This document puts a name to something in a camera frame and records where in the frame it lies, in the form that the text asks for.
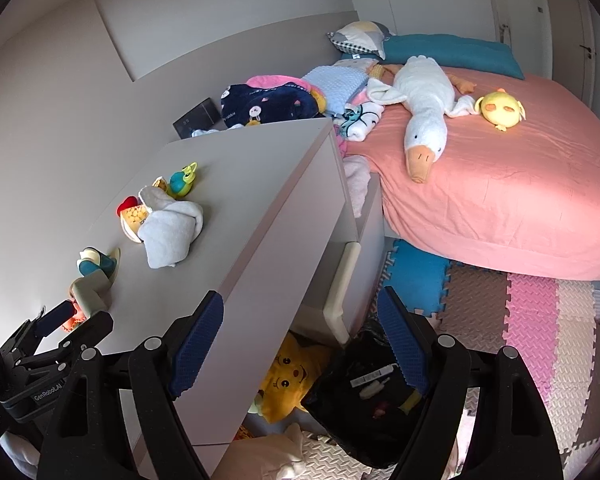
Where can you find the pink cloth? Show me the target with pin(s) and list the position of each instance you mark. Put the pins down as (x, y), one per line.
(275, 80)

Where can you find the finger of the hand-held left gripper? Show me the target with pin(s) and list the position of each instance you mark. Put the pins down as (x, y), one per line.
(82, 332)
(55, 316)

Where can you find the white bedside cabinet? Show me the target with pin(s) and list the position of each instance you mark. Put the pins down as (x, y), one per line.
(367, 220)

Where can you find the light blue blanket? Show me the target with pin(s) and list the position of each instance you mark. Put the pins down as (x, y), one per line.
(335, 82)

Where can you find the white goose plush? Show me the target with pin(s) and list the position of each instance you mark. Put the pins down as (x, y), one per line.
(422, 110)

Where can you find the cream foam corner guard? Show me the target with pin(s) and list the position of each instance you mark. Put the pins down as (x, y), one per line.
(340, 285)

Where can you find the white towel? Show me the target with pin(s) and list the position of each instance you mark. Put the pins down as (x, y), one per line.
(170, 230)

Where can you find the red heart-shaped toy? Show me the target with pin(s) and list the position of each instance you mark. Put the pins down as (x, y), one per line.
(126, 204)

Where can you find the navy printed blanket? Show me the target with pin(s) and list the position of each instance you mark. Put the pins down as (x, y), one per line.
(270, 100)

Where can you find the white cartoon printed cloth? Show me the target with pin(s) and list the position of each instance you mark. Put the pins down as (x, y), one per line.
(362, 120)

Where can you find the yellow plastic toy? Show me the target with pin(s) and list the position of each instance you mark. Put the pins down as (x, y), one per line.
(132, 217)

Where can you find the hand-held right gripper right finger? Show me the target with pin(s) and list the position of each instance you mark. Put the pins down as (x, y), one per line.
(405, 345)

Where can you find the bed with pink sheet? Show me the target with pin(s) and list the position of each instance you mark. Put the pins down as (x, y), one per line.
(505, 185)

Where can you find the teal whale-shaped holder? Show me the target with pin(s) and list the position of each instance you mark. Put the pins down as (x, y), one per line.
(102, 262)

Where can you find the yellow cartoon plush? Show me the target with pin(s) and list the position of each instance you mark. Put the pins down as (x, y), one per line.
(285, 375)

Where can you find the patchwork pillow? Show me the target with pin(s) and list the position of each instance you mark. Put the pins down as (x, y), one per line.
(360, 37)

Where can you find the white striped wrapper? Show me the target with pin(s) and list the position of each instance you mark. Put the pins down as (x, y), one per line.
(372, 376)

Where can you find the teal pillow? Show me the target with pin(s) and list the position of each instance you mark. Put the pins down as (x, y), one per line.
(455, 52)

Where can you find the pale white blanket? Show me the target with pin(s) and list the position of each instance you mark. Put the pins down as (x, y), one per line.
(357, 180)

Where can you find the yellow chick plush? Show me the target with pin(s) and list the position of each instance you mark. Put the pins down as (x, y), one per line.
(500, 110)

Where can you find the black plastic bag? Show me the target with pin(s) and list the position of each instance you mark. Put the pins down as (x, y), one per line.
(350, 410)

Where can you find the cream plush cushion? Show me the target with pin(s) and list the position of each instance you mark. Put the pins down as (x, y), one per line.
(270, 455)

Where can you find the small yellow orange toy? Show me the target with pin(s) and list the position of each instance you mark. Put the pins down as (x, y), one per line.
(159, 184)

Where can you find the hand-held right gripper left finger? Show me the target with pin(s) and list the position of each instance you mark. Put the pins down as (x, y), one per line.
(200, 345)

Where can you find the black wall panel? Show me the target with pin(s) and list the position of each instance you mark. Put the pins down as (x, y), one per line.
(195, 117)

